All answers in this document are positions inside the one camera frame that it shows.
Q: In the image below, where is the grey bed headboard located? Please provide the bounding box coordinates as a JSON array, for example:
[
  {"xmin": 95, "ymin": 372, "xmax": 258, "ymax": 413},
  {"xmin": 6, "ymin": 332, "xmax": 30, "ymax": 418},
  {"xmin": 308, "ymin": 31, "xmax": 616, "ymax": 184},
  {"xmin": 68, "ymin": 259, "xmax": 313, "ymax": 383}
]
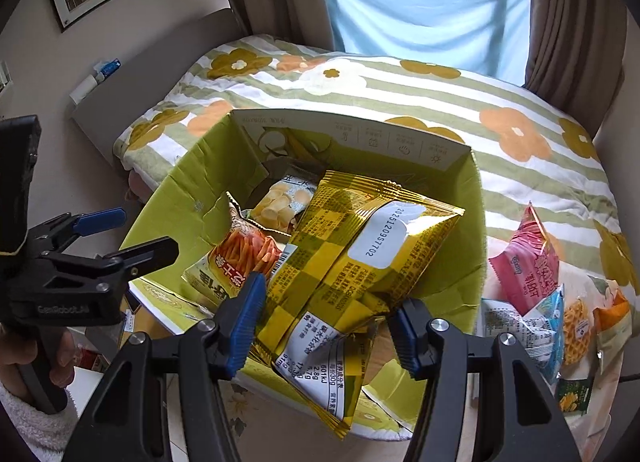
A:
[{"xmin": 69, "ymin": 8, "xmax": 252, "ymax": 164}]

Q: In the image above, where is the pink snack packet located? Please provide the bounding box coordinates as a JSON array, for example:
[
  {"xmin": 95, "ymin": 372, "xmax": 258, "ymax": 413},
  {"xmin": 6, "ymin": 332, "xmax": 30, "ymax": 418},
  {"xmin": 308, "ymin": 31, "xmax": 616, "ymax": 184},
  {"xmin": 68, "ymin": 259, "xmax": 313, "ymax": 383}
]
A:
[{"xmin": 488, "ymin": 202, "xmax": 564, "ymax": 316}]

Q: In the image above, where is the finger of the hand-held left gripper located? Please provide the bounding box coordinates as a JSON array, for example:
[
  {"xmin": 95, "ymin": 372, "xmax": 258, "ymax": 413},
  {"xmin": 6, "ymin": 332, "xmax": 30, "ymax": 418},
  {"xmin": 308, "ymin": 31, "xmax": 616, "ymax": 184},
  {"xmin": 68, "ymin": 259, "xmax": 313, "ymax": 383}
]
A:
[
  {"xmin": 29, "ymin": 208, "xmax": 127, "ymax": 254},
  {"xmin": 47, "ymin": 237, "xmax": 180, "ymax": 293}
]

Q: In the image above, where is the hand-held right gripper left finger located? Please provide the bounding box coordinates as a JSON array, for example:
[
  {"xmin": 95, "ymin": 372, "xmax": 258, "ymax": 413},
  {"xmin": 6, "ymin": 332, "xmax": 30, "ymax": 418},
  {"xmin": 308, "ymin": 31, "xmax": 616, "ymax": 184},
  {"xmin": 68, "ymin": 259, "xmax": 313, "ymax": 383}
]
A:
[{"xmin": 62, "ymin": 271, "xmax": 267, "ymax": 462}]

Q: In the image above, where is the waffle snack packet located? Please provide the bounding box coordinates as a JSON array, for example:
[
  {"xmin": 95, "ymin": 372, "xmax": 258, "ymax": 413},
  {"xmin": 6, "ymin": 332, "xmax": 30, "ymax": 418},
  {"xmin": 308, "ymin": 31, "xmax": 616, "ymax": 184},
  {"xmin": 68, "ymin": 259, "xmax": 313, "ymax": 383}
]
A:
[{"xmin": 561, "ymin": 294, "xmax": 602, "ymax": 366}]

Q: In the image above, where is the green cardboard box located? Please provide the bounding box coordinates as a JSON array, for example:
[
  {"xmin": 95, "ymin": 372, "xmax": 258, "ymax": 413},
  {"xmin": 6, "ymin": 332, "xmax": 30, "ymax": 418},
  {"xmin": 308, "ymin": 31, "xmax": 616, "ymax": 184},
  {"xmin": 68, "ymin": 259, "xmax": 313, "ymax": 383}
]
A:
[{"xmin": 127, "ymin": 109, "xmax": 488, "ymax": 443}]

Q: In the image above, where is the small green snack packet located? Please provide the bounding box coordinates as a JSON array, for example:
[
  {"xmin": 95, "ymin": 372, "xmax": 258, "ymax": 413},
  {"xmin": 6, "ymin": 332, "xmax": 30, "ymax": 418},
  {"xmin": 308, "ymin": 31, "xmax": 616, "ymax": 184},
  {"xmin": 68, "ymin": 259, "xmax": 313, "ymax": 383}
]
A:
[{"xmin": 554, "ymin": 376, "xmax": 594, "ymax": 416}]

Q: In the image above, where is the person's left hand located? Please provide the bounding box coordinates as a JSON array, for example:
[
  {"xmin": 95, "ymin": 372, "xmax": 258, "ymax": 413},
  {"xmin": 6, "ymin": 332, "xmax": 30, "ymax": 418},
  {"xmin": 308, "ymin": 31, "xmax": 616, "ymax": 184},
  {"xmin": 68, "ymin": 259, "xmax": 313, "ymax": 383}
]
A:
[{"xmin": 0, "ymin": 324, "xmax": 77, "ymax": 389}]

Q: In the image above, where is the white chips snack packet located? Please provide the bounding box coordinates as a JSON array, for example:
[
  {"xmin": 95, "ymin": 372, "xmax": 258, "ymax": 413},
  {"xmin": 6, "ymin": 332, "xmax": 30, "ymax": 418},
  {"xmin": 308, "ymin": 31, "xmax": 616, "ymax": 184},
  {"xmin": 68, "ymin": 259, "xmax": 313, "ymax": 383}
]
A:
[{"xmin": 249, "ymin": 176, "xmax": 319, "ymax": 234}]

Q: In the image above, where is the light blue cloth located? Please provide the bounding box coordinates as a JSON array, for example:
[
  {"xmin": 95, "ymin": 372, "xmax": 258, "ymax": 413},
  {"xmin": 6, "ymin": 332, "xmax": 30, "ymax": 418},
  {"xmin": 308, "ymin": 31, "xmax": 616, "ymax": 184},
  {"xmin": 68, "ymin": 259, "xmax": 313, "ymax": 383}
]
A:
[{"xmin": 320, "ymin": 0, "xmax": 534, "ymax": 89}]

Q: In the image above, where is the floral striped blanket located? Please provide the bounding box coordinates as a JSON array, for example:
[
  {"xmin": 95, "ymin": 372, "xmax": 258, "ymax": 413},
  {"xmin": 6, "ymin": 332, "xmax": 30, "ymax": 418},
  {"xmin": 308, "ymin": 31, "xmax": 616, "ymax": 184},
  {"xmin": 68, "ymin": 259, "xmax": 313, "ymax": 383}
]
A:
[{"xmin": 114, "ymin": 34, "xmax": 640, "ymax": 295}]

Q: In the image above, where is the person's left forearm white sleeve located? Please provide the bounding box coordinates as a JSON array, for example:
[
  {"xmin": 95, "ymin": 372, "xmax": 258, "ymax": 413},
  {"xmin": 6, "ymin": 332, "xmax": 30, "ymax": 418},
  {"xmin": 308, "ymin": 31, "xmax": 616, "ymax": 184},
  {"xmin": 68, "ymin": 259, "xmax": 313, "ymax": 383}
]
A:
[{"xmin": 0, "ymin": 381, "xmax": 79, "ymax": 462}]

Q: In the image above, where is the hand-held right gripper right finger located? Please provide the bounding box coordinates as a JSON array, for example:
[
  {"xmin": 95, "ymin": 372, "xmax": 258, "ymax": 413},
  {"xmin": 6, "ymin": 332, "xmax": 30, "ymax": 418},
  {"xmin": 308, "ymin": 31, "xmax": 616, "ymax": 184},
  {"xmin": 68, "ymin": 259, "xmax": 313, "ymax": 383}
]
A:
[{"xmin": 386, "ymin": 298, "xmax": 581, "ymax": 462}]

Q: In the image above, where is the orange sticks snack packet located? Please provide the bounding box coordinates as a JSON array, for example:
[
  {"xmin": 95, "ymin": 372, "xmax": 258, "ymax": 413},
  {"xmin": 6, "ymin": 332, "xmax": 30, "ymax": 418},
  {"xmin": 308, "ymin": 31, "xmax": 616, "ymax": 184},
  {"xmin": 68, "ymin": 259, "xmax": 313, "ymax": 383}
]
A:
[{"xmin": 182, "ymin": 192, "xmax": 292, "ymax": 314}]

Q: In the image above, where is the blue snack packet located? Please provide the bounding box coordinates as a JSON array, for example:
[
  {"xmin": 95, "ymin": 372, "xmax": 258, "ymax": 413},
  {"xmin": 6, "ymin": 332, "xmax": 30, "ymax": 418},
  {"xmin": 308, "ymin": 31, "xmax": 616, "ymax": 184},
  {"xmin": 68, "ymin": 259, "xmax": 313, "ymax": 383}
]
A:
[{"xmin": 481, "ymin": 287, "xmax": 567, "ymax": 386}]

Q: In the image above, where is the white bottle blue cap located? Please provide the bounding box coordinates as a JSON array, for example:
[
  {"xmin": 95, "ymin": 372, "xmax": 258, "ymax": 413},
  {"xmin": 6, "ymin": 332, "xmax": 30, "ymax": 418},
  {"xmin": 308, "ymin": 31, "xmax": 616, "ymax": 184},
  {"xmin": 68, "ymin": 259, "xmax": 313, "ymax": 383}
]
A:
[{"xmin": 68, "ymin": 58, "xmax": 122, "ymax": 106}]

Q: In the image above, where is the yellow checkered snack packet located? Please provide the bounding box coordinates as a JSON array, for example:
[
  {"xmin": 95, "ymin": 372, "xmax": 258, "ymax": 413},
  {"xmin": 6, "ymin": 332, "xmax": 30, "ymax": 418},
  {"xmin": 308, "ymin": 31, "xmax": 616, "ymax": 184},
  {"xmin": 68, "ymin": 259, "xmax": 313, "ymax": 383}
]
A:
[
  {"xmin": 264, "ymin": 169, "xmax": 463, "ymax": 343},
  {"xmin": 249, "ymin": 292, "xmax": 392, "ymax": 441}
]

